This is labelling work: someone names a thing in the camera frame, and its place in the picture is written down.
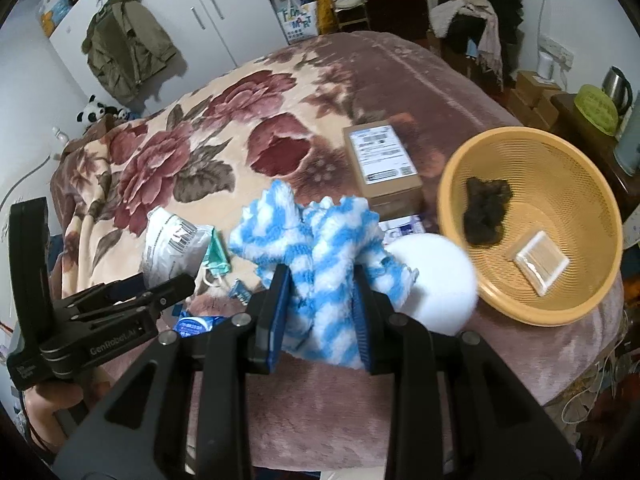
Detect green plastic lid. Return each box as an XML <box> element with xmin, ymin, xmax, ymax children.
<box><xmin>574</xmin><ymin>85</ymin><xmax>621</xmax><ymax>136</ymax></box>

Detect blue wet wipes pack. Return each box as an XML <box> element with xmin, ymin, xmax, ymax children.
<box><xmin>172</xmin><ymin>310</ymin><xmax>233</xmax><ymax>336</ymax></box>

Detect dark wooden nightstand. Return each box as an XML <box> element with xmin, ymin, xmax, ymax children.
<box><xmin>550</xmin><ymin>92</ymin><xmax>640</xmax><ymax>221</ymax></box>

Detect white cylinder device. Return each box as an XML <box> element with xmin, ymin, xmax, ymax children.
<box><xmin>537</xmin><ymin>52</ymin><xmax>557</xmax><ymax>83</ymax></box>

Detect dark brown cloth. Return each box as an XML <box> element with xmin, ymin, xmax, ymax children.
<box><xmin>462</xmin><ymin>176</ymin><xmax>513</xmax><ymax>247</ymax></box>

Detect floral blanket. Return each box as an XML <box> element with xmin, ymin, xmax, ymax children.
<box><xmin>50</xmin><ymin>30</ymin><xmax>626</xmax><ymax>471</ymax></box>

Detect blue white striped towel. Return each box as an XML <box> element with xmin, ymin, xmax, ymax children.
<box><xmin>229</xmin><ymin>180</ymin><xmax>418</xmax><ymax>368</ymax></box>

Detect white wardrobe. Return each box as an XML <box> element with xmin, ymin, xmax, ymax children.
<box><xmin>47</xmin><ymin>0</ymin><xmax>288</xmax><ymax>116</ymax></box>

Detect panda plush toy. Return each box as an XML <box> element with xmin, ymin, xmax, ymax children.
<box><xmin>76</xmin><ymin>95</ymin><xmax>118</xmax><ymax>126</ymax></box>

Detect yellow plastic basket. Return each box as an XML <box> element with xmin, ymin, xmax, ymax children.
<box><xmin>437</xmin><ymin>127</ymin><xmax>623</xmax><ymax>326</ymax></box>

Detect green face mask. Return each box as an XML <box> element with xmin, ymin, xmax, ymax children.
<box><xmin>200</xmin><ymin>227</ymin><xmax>233</xmax><ymax>286</ymax></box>

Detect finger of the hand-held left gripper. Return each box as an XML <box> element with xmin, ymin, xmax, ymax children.
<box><xmin>75</xmin><ymin>272</ymin><xmax>148</xmax><ymax>306</ymax></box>
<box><xmin>62</xmin><ymin>274</ymin><xmax>197</xmax><ymax>323</ymax></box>

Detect white round jar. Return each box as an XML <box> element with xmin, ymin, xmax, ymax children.
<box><xmin>387</xmin><ymin>232</ymin><xmax>478</xmax><ymax>336</ymax></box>

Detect white plastic mailer bag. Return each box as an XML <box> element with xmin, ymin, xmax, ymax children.
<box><xmin>140</xmin><ymin>206</ymin><xmax>213</xmax><ymax>291</ymax></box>

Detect white power strip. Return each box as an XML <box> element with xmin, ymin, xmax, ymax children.
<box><xmin>540</xmin><ymin>35</ymin><xmax>576</xmax><ymax>68</ymax></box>

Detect white printed shopping bag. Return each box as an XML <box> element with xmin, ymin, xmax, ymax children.
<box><xmin>272</xmin><ymin>0</ymin><xmax>326</xmax><ymax>43</ymax></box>

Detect blue printed carton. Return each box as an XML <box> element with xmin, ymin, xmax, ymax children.
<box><xmin>37</xmin><ymin>0</ymin><xmax>73</xmax><ymax>38</ymax></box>

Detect blue white paper packet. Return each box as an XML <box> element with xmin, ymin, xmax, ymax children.
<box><xmin>377</xmin><ymin>214</ymin><xmax>428</xmax><ymax>243</ymax></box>

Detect pile of clothes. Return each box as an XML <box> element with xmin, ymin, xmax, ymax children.
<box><xmin>427</xmin><ymin>0</ymin><xmax>526</xmax><ymax>93</ymax></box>

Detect cotton swab pack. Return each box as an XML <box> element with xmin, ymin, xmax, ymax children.
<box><xmin>507</xmin><ymin>230</ymin><xmax>571</xmax><ymax>297</ymax></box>

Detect small cardboard box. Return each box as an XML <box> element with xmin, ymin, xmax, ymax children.
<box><xmin>522</xmin><ymin>95</ymin><xmax>560</xmax><ymax>131</ymax></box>
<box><xmin>515</xmin><ymin>71</ymin><xmax>561</xmax><ymax>106</ymax></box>

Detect olive green jacket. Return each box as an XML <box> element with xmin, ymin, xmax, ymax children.
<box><xmin>82</xmin><ymin>0</ymin><xmax>178</xmax><ymax>106</ymax></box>

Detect wooden chair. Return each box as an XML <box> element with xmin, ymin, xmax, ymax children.
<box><xmin>332</xmin><ymin>0</ymin><xmax>373</xmax><ymax>31</ymax></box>

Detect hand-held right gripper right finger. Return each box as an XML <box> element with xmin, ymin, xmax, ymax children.
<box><xmin>352</xmin><ymin>262</ymin><xmax>576</xmax><ymax>480</ymax></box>

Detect yellow plush toy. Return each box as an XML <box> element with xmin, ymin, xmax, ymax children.
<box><xmin>310</xmin><ymin>0</ymin><xmax>336</xmax><ymax>36</ymax></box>

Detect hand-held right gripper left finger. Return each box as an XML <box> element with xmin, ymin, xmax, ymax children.
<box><xmin>55</xmin><ymin>264</ymin><xmax>293</xmax><ymax>480</ymax></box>

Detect grey blue thermos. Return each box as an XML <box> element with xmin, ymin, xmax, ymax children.
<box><xmin>614</xmin><ymin>105</ymin><xmax>640</xmax><ymax>176</ymax></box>

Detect person's left hand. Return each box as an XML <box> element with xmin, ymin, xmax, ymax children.
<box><xmin>24</xmin><ymin>382</ymin><xmax>96</xmax><ymax>456</ymax></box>

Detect labelled cardboard box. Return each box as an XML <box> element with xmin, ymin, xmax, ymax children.
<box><xmin>342</xmin><ymin>122</ymin><xmax>426</xmax><ymax>221</ymax></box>

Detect steel electric kettle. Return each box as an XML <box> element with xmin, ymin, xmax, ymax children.
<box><xmin>602</xmin><ymin>66</ymin><xmax>633</xmax><ymax>116</ymax></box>

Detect white cables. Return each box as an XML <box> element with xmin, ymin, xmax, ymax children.
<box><xmin>560</xmin><ymin>340</ymin><xmax>631</xmax><ymax>426</ymax></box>

